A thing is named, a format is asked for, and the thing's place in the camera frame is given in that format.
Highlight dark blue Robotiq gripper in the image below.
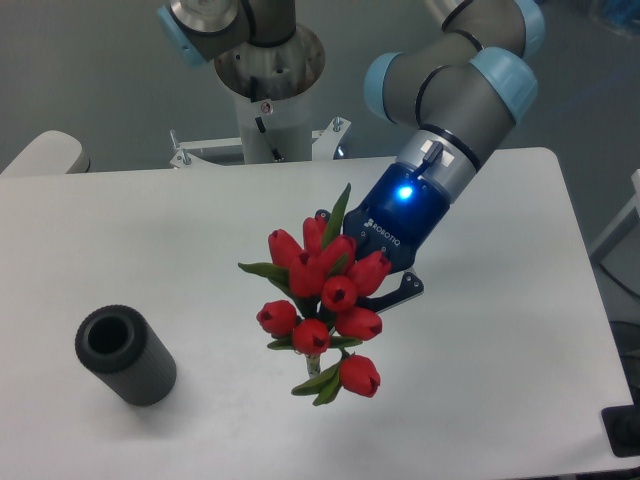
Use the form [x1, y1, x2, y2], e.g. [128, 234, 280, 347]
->
[315, 130, 484, 314]

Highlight red tulip bouquet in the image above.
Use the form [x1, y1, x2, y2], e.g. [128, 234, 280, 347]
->
[239, 188, 392, 406]

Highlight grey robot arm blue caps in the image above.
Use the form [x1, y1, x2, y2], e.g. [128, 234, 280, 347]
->
[158, 1, 545, 271]

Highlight dark grey ribbed vase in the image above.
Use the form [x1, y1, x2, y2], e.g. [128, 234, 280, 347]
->
[74, 305, 177, 407]

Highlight white chair seat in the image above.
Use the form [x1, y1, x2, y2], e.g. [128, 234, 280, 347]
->
[1, 130, 91, 178]

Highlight blue object top right corner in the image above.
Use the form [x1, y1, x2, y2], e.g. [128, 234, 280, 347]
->
[590, 0, 639, 37]

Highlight metal base frame with bolts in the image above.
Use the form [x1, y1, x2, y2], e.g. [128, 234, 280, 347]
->
[169, 116, 352, 169]

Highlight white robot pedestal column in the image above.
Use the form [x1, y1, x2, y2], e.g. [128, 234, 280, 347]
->
[214, 24, 325, 164]

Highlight white furniture frame at right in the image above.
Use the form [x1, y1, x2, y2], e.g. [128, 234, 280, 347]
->
[588, 170, 639, 300]

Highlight black cable grommet box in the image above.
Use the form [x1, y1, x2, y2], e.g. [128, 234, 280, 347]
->
[601, 405, 639, 458]

